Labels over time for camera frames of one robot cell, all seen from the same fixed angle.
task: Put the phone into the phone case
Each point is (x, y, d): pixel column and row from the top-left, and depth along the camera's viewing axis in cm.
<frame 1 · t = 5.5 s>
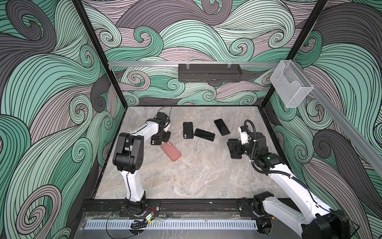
left hand: (165, 137, 97), fingers open
right hand: (235, 141, 81), fingers open
black phone case middle: (188, 131, 107), on the table
pink phone case: (171, 151, 98), on the table
black phone ribbed back: (204, 134, 106), on the table
black phone glossy screen: (222, 127, 108), point 2 cm above the table

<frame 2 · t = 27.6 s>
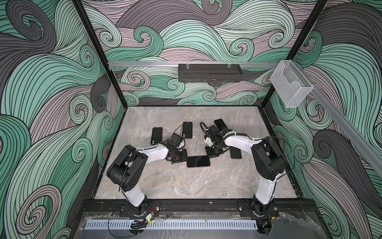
left hand: (188, 158, 90), fingers closed
right hand: (209, 157, 92), fingers closed
pink phone case: (200, 167, 90), on the table
black phone ribbed back: (202, 161, 90), point 2 cm above the table
the other named things where they were.

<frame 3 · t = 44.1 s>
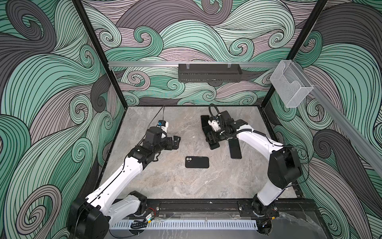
left hand: (173, 136, 79), fingers open
right hand: (211, 137, 88), fingers open
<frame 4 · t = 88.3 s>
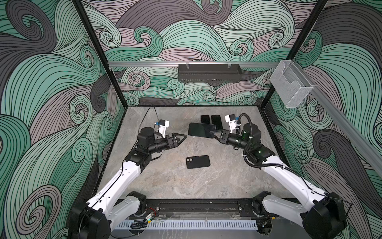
left hand: (183, 137, 72), fingers open
right hand: (210, 133, 71), fingers closed
black phone glossy screen: (214, 121, 112), on the table
black phone: (201, 130, 110), on the table
